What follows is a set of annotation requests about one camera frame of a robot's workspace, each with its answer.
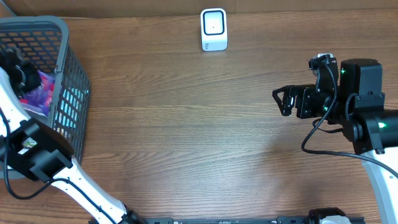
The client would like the purple Carefree package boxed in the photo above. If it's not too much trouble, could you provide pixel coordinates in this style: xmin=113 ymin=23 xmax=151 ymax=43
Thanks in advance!
xmin=19 ymin=70 xmax=55 ymax=117

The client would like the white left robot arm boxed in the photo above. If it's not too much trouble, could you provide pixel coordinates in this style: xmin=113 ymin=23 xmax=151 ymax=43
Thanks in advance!
xmin=1 ymin=48 xmax=145 ymax=223

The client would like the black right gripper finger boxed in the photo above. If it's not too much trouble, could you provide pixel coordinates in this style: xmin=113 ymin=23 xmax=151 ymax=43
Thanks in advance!
xmin=272 ymin=85 xmax=295 ymax=97
xmin=272 ymin=90 xmax=294 ymax=116

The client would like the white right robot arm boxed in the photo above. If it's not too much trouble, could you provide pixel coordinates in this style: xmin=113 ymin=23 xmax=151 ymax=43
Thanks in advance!
xmin=272 ymin=54 xmax=397 ymax=223

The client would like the grey plastic mesh basket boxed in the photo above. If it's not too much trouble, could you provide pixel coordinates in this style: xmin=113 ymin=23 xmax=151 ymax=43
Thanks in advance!
xmin=1 ymin=16 xmax=91 ymax=161

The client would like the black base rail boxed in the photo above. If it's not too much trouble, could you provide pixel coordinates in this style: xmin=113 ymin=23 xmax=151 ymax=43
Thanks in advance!
xmin=88 ymin=216 xmax=366 ymax=224

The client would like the white barcode scanner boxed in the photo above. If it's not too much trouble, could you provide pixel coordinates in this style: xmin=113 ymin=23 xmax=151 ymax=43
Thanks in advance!
xmin=200 ymin=8 xmax=228 ymax=52

